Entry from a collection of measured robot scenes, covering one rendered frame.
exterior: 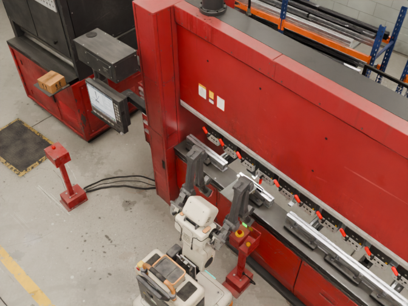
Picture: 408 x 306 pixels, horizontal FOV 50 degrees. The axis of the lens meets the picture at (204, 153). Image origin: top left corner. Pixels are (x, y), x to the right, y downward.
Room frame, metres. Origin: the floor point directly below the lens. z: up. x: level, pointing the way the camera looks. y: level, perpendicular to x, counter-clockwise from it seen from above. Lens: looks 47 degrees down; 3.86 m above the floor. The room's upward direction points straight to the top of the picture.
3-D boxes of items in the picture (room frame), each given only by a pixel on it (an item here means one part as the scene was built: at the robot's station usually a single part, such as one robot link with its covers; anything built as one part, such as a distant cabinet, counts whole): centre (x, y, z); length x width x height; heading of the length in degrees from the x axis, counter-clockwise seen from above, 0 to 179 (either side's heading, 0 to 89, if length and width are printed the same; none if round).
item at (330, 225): (1.82, -0.92, 1.26); 0.15 x 0.09 x 0.17; 43
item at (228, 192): (2.29, -0.29, 1.00); 0.26 x 0.18 x 0.01; 133
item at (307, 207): (1.96, -0.79, 1.26); 0.15 x 0.09 x 0.17; 43
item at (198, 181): (2.17, 0.04, 1.40); 0.11 x 0.06 x 0.43; 48
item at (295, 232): (1.90, -0.77, 0.89); 0.30 x 0.05 x 0.03; 43
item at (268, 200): (2.35, -0.43, 0.92); 0.39 x 0.06 x 0.10; 43
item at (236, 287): (1.95, -0.32, 0.06); 0.25 x 0.20 x 0.12; 137
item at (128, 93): (3.15, 0.69, 1.18); 0.40 x 0.24 x 0.07; 43
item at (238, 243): (1.97, -0.34, 0.75); 0.20 x 0.16 x 0.18; 47
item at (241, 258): (1.97, -0.34, 0.39); 0.05 x 0.05 x 0.54; 47
